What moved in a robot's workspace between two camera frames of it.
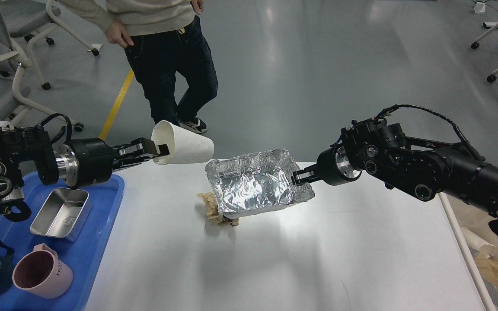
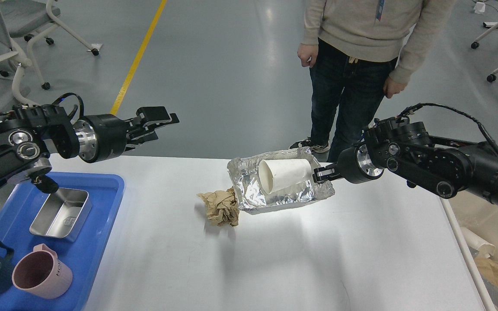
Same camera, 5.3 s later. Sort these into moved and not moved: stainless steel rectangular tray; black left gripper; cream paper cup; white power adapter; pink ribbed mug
Moved: cream paper cup; black left gripper
Not moved: pink ribbed mug; white power adapter; stainless steel rectangular tray
